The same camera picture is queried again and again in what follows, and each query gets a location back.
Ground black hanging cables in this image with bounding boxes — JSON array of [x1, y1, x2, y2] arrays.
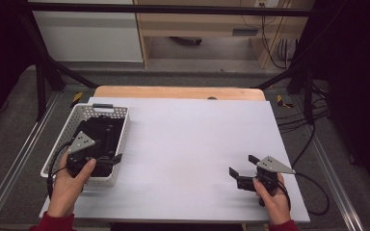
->
[[260, 13, 298, 70]]

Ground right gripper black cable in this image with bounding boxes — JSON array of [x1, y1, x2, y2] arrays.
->
[[277, 171, 331, 217]]

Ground light wooden desk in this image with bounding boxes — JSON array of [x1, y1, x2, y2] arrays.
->
[[133, 0, 316, 70]]

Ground light wooden table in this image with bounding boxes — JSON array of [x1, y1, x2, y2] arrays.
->
[[92, 85, 267, 102]]

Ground white wall socket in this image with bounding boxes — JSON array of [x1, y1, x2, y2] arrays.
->
[[253, 0, 279, 9]]

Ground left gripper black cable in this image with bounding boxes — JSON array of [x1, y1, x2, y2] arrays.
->
[[45, 141, 73, 200]]

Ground black device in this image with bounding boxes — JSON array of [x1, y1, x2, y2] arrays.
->
[[66, 115, 125, 178]]

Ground person's left hand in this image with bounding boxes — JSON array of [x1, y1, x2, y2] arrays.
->
[[46, 150, 97, 218]]

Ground yellow black floor marker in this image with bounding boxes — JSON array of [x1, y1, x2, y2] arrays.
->
[[276, 93, 295, 110], [69, 91, 84, 109]]

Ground white table cover board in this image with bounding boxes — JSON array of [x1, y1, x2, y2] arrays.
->
[[38, 96, 311, 224]]

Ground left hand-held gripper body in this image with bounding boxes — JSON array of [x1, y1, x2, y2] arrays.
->
[[65, 130, 115, 179]]

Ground black curtain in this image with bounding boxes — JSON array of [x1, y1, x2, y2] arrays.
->
[[0, 0, 38, 139], [297, 0, 370, 200]]

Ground person's right hand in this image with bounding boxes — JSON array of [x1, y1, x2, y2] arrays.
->
[[251, 172, 292, 225]]

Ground white cabinet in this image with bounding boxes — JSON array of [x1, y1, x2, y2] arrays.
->
[[32, 0, 144, 64]]

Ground white perforated basket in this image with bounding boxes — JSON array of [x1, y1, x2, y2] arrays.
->
[[40, 102, 132, 189]]

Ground dark object under desk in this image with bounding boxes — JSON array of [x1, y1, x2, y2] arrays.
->
[[169, 36, 203, 46]]

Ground bundle of black floor cables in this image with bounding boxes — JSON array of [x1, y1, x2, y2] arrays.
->
[[277, 86, 331, 167]]

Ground aluminium floor rail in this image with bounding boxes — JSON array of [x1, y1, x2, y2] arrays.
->
[[0, 91, 61, 231], [289, 95, 368, 231]]

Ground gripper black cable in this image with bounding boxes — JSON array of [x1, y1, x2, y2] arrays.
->
[[277, 171, 331, 217], [45, 141, 73, 200]]

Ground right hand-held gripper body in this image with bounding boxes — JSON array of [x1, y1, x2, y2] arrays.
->
[[236, 155, 297, 208]]

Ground black metal stand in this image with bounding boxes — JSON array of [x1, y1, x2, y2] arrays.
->
[[18, 13, 100, 122], [253, 59, 317, 125]]

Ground yellow hanging cable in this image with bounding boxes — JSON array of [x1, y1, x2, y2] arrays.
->
[[262, 0, 293, 69]]

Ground black metal crossbar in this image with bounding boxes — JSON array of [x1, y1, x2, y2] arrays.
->
[[27, 2, 316, 17]]

